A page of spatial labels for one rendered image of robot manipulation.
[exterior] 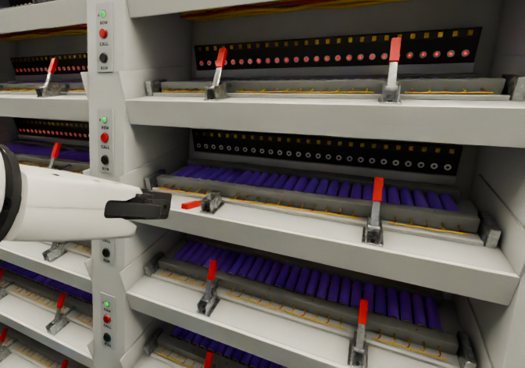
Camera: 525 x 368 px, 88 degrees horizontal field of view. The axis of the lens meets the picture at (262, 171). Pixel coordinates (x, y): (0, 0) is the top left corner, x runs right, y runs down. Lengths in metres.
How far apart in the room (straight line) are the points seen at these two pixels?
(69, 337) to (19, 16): 0.75
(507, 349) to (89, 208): 0.48
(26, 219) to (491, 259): 0.47
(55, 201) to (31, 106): 0.59
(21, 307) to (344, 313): 0.87
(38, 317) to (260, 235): 0.71
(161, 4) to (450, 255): 0.58
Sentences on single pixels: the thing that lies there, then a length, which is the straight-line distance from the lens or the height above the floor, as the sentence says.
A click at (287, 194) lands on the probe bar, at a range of 0.48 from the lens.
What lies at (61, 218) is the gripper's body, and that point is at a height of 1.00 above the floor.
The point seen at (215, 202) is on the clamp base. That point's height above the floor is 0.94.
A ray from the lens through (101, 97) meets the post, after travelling 0.62.
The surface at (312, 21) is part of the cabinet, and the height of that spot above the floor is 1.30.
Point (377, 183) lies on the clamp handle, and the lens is 0.42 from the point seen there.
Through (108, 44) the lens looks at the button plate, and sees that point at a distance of 0.62.
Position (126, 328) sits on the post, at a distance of 0.71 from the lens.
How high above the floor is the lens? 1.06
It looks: 8 degrees down
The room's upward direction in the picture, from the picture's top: 4 degrees clockwise
